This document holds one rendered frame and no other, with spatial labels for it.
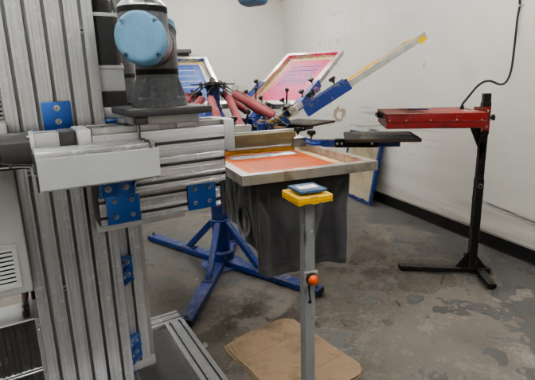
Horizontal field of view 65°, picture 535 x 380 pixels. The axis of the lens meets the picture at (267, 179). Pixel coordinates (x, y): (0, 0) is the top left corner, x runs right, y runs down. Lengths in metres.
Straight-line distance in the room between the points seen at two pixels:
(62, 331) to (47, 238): 0.30
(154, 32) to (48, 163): 0.37
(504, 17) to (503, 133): 0.82
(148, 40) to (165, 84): 0.18
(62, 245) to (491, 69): 3.11
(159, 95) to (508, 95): 2.79
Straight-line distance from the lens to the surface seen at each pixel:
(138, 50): 1.05
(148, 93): 1.19
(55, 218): 1.38
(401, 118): 2.65
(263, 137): 2.14
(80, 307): 1.47
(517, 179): 3.51
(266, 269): 1.76
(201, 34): 6.33
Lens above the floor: 1.32
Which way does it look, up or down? 13 degrees down
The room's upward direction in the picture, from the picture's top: 2 degrees counter-clockwise
